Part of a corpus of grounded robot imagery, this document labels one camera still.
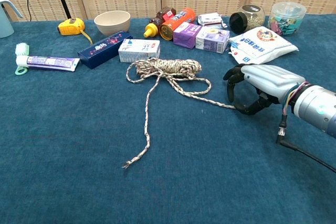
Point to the white blue milk carton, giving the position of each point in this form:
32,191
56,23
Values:
139,51

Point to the light blue plastic pitcher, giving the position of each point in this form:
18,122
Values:
5,24

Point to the glass jar black lid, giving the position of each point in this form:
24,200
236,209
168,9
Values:
252,19

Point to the dark blue long box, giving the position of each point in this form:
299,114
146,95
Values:
102,51

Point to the yellow tape measure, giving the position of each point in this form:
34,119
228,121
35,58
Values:
71,26

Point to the beige bowl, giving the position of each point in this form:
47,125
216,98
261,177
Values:
113,27

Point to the mint green brush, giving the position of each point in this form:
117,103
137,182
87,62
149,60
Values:
22,48

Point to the white sugar bag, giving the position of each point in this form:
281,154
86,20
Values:
262,48

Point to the white purple toothpaste tube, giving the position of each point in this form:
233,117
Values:
50,62

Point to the blue carpet table cover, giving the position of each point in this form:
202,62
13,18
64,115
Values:
157,182

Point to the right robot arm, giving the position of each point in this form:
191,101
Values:
315,103

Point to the purple carton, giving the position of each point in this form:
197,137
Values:
185,36

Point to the brown honey bottle yellow cap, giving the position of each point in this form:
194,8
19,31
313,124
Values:
157,22

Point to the white wrapped packet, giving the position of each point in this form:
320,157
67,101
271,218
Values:
210,19

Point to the clear tub of binder clips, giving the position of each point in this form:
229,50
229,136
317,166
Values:
286,22

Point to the orange can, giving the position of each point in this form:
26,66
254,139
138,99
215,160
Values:
178,20

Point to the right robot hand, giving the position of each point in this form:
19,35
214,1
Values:
270,79

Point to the pale lilac white carton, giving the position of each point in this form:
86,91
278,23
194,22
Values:
211,40

